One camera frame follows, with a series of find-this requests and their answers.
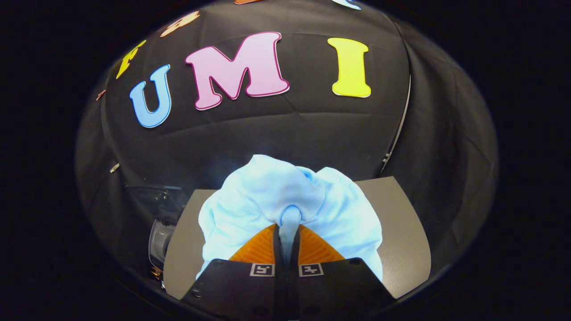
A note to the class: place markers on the silver clip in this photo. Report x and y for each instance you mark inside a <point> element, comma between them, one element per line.
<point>114,167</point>

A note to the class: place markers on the light blue polo shirt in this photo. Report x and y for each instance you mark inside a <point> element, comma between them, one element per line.
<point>258,196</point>

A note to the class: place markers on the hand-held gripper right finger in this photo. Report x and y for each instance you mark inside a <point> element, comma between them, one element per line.
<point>330,294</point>

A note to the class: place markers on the copper clip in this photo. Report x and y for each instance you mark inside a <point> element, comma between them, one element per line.
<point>101,94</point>

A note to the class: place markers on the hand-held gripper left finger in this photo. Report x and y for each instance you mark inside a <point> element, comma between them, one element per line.
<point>250,294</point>

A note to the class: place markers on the black backdrop cloth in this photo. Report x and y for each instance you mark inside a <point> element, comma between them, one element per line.
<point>290,129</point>

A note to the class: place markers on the grey cabinet with icons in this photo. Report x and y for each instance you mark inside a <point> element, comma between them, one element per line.
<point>401,232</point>

